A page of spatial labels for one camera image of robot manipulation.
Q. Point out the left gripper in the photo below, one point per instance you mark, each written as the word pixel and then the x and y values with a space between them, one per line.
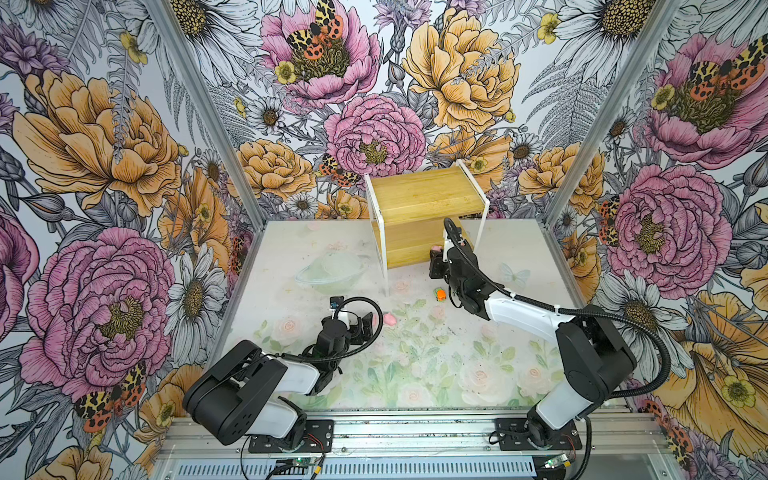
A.
pixel 358 338

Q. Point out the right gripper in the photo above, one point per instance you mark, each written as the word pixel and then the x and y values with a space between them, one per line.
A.
pixel 435 262

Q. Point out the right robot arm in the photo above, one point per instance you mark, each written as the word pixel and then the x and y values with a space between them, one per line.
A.
pixel 595 358

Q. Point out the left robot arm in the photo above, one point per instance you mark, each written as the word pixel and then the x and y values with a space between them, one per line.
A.
pixel 242 396

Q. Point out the wooden two-tier shelf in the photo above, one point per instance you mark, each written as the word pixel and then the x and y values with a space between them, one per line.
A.
pixel 407 212

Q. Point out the green orange toy car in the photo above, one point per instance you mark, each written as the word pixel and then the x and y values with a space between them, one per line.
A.
pixel 440 294

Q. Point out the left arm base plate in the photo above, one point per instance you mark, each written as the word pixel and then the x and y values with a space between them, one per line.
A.
pixel 313 436

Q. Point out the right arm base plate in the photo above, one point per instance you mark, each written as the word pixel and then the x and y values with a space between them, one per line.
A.
pixel 523 434

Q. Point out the aluminium frame rail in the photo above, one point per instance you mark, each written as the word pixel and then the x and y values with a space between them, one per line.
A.
pixel 426 433

